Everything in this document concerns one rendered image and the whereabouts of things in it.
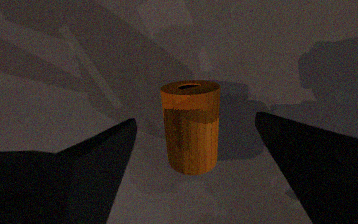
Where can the orange knob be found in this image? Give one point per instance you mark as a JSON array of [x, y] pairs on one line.
[[191, 121]]

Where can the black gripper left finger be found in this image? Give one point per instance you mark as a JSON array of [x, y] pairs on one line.
[[78, 184]]

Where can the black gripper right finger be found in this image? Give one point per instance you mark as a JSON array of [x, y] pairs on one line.
[[321, 167]]

